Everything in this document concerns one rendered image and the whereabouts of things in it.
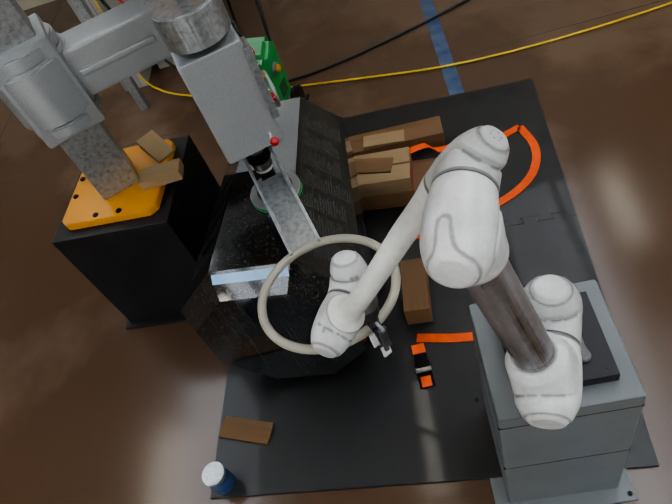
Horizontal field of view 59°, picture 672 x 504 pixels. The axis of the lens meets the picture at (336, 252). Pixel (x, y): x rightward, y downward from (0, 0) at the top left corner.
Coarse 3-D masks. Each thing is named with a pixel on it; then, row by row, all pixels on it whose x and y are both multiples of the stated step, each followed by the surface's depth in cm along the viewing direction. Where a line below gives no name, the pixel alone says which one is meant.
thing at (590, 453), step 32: (480, 320) 185; (608, 320) 174; (480, 352) 179; (608, 384) 163; (640, 384) 161; (512, 416) 165; (576, 416) 166; (608, 416) 167; (512, 448) 181; (544, 448) 183; (576, 448) 184; (608, 448) 186; (512, 480) 204; (544, 480) 206; (576, 480) 208; (608, 480) 211
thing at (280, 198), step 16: (272, 176) 227; (272, 192) 224; (288, 192) 223; (272, 208) 221; (288, 208) 220; (304, 208) 214; (288, 224) 217; (304, 224) 216; (288, 240) 214; (304, 240) 214; (320, 240) 209
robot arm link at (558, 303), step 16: (528, 288) 154; (544, 288) 151; (560, 288) 150; (576, 288) 153; (544, 304) 149; (560, 304) 148; (576, 304) 149; (544, 320) 150; (560, 320) 149; (576, 320) 150; (576, 336) 149
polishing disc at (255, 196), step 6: (288, 174) 245; (294, 174) 244; (258, 180) 248; (294, 180) 242; (294, 186) 240; (252, 192) 244; (258, 192) 243; (252, 198) 242; (258, 198) 241; (258, 204) 239; (264, 204) 238
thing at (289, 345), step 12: (312, 240) 211; (324, 240) 209; (336, 240) 208; (348, 240) 206; (360, 240) 204; (372, 240) 202; (300, 252) 209; (288, 264) 209; (276, 276) 206; (396, 276) 188; (264, 288) 201; (396, 288) 184; (264, 300) 198; (396, 300) 183; (264, 312) 194; (384, 312) 179; (264, 324) 190; (276, 336) 185; (360, 336) 177; (288, 348) 182; (300, 348) 180; (312, 348) 178
